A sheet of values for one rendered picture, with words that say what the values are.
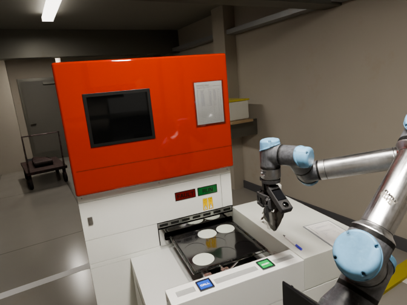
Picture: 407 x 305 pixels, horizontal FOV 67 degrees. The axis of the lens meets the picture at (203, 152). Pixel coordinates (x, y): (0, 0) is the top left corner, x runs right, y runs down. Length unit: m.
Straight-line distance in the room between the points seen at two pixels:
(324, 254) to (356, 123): 2.17
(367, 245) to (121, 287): 1.30
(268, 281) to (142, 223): 0.72
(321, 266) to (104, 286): 1.07
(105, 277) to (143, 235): 0.28
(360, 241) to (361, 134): 2.56
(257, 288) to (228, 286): 0.13
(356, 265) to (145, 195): 1.07
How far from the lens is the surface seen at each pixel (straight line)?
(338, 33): 3.52
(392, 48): 3.22
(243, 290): 1.26
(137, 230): 1.69
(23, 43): 5.67
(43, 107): 9.22
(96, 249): 1.70
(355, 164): 1.18
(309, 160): 1.11
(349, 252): 0.90
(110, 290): 1.83
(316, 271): 1.44
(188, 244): 1.62
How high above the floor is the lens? 1.68
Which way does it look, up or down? 13 degrees down
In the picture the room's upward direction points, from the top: 5 degrees counter-clockwise
